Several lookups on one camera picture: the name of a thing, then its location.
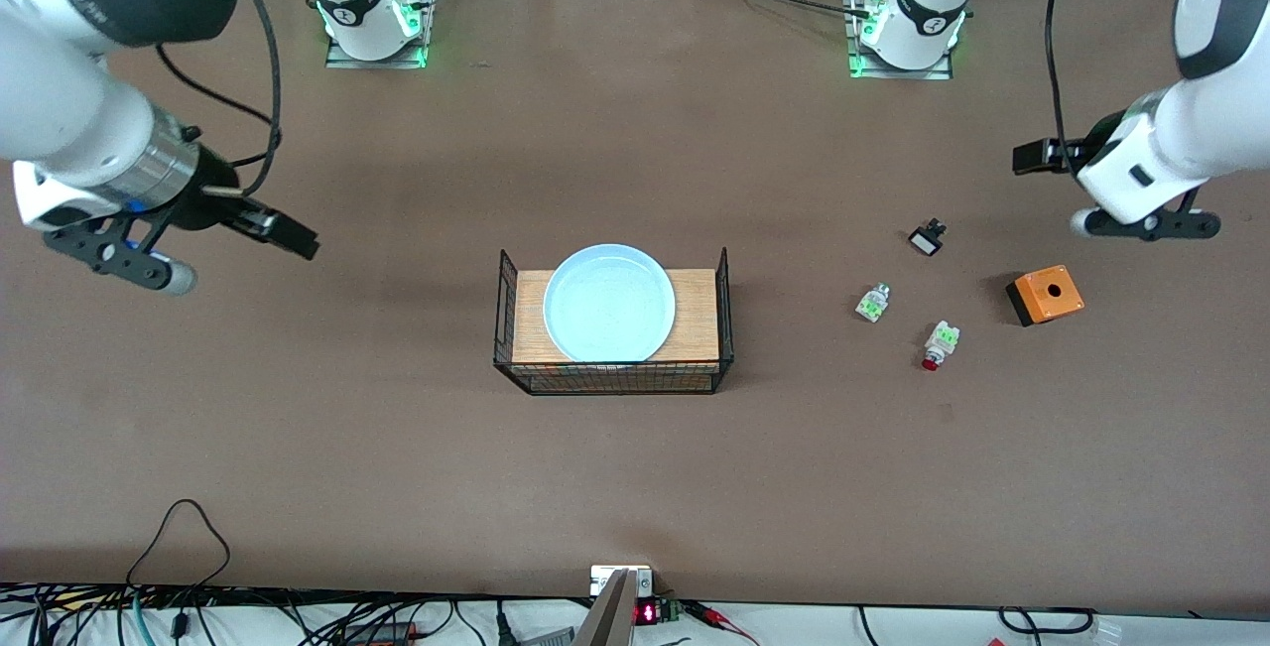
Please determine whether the small metal clamp bracket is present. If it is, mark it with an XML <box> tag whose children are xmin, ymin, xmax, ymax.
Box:
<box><xmin>589</xmin><ymin>564</ymin><xmax>655</xmax><ymax>598</ymax></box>

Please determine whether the black wire mesh rack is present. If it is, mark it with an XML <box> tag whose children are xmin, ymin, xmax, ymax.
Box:
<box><xmin>492</xmin><ymin>247</ymin><xmax>736</xmax><ymax>397</ymax></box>

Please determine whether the grey camera mounting post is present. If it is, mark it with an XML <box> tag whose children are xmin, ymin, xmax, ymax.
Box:
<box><xmin>571</xmin><ymin>569</ymin><xmax>637</xmax><ymax>646</ymax></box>

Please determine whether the black switch with white face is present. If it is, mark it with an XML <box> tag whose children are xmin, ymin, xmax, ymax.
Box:
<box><xmin>907</xmin><ymin>218</ymin><xmax>949</xmax><ymax>258</ymax></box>

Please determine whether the red clip lead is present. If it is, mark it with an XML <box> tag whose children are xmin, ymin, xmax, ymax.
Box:
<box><xmin>683</xmin><ymin>600</ymin><xmax>763</xmax><ymax>646</ymax></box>

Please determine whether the black looped cable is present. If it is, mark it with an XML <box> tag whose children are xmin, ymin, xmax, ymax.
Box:
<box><xmin>125</xmin><ymin>498</ymin><xmax>233</xmax><ymax>593</ymax></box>

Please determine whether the red push button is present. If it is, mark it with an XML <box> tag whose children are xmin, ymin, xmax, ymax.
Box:
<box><xmin>920</xmin><ymin>320</ymin><xmax>962</xmax><ymax>373</ymax></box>

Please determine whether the wooden shelf board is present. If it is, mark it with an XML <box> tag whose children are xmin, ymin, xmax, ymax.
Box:
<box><xmin>511</xmin><ymin>269</ymin><xmax>722</xmax><ymax>375</ymax></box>

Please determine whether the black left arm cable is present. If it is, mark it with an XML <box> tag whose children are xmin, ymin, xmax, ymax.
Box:
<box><xmin>1046</xmin><ymin>0</ymin><xmax>1100</xmax><ymax>171</ymax></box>

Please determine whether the light blue round plate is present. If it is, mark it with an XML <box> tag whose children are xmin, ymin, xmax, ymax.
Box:
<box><xmin>542</xmin><ymin>243</ymin><xmax>679</xmax><ymax>365</ymax></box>

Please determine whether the orange button enclosure box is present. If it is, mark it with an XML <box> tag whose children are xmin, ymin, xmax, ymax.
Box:
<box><xmin>1005</xmin><ymin>264</ymin><xmax>1086</xmax><ymax>328</ymax></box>

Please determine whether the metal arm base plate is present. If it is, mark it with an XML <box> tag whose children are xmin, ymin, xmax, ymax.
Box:
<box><xmin>324</xmin><ymin>0</ymin><xmax>440</xmax><ymax>70</ymax></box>
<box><xmin>842</xmin><ymin>0</ymin><xmax>956</xmax><ymax>82</ymax></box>

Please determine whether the black power adapter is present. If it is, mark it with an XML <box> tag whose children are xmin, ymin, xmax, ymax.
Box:
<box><xmin>340</xmin><ymin>620</ymin><xmax>420</xmax><ymax>646</ymax></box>

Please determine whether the black coiled cable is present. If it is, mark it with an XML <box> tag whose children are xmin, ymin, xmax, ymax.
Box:
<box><xmin>996</xmin><ymin>605</ymin><xmax>1098</xmax><ymax>636</ymax></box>

